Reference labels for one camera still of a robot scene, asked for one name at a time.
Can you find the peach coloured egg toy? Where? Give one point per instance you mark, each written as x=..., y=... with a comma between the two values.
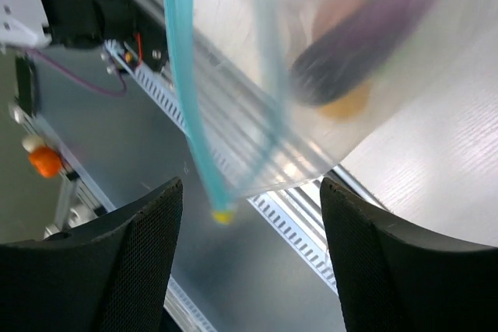
x=331, y=12

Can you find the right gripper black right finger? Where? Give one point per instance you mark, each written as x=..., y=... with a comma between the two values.
x=393, y=275

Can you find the aluminium mounting rail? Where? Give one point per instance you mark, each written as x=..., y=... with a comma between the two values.
x=247, y=130

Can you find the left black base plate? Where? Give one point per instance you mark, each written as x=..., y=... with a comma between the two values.
x=138, y=24

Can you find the yellow toy lemon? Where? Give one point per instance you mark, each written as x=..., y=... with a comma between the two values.
x=349, y=106

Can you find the orange emergency stop button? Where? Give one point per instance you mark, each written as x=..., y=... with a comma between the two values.
x=45, y=160

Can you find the purple toy eggplant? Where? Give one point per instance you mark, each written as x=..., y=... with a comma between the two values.
x=338, y=61

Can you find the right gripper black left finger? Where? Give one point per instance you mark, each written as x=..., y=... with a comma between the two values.
x=109, y=274

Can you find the clear zip top bag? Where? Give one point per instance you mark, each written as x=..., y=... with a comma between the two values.
x=180, y=38

